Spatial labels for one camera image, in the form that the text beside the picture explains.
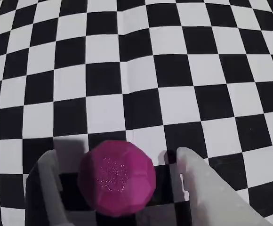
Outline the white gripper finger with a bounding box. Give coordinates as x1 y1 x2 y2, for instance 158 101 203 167
176 147 273 226
25 149 72 226

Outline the pink faceted ball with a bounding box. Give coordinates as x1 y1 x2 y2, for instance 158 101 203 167
77 140 157 217

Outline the checkerboard printed white sheet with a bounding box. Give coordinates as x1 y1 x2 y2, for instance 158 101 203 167
0 0 273 226

